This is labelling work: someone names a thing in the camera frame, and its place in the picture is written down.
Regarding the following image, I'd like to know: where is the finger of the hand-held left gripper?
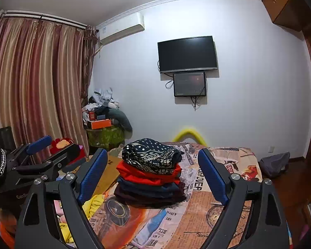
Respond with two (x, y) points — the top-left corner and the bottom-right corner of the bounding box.
(4, 135), (53, 166)
(0, 144), (80, 190)

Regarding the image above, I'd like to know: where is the striped brown curtain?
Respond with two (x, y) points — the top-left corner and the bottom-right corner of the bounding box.
(0, 16), (97, 159)

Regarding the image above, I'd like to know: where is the orange box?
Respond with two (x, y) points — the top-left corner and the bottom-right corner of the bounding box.
(91, 119), (112, 129)

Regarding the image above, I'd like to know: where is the yellow foam tube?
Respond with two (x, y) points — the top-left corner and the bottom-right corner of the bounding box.
(172, 127), (206, 144)

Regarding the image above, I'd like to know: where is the wooden overhead cabinet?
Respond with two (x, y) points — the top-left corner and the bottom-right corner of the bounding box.
(262, 0), (309, 32)

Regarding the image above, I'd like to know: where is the navy folded garment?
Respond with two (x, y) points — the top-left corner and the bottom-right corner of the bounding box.
(117, 176), (182, 199)

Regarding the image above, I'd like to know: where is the curtain rod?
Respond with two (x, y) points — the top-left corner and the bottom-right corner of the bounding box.
(0, 10), (94, 30)

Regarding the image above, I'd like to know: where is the yellow cloth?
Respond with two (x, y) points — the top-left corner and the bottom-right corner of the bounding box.
(58, 194), (105, 244)

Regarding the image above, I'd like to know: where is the pile of white clutter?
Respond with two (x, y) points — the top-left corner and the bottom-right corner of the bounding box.
(81, 88), (120, 121)

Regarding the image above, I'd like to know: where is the navy patterned hooded jacket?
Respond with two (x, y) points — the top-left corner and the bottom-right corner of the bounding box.
(121, 138), (184, 180)

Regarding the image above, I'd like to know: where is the black wall television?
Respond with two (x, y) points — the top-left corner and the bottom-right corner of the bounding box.
(158, 36), (218, 73)

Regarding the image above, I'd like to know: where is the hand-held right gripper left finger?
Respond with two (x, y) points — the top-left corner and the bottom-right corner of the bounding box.
(16, 148), (108, 249)

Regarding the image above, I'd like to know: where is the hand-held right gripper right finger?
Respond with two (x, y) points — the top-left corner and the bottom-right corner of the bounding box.
(198, 148), (291, 249)

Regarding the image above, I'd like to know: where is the red plush toy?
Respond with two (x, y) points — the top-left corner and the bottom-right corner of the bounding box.
(50, 137), (81, 156)

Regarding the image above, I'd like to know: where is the small black wall monitor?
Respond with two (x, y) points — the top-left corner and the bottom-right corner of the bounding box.
(173, 71), (206, 97)

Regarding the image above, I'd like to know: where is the white air conditioner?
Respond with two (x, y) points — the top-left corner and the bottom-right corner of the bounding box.
(96, 12), (145, 44)

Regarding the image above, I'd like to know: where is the grey backpack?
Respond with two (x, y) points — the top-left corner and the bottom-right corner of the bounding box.
(259, 152), (291, 179)

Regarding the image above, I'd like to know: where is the maroon folded garment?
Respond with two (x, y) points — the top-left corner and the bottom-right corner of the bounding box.
(113, 184), (187, 208)

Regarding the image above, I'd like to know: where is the printed bed sheet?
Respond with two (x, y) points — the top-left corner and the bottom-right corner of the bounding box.
(88, 141), (263, 249)

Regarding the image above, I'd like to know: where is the red folded garment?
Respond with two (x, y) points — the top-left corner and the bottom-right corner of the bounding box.
(116, 161), (182, 186)

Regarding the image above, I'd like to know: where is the yellow floral mat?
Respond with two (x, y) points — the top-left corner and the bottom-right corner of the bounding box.
(88, 152), (125, 195)

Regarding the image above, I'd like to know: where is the green patterned box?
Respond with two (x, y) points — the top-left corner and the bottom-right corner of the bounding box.
(86, 127), (126, 151)

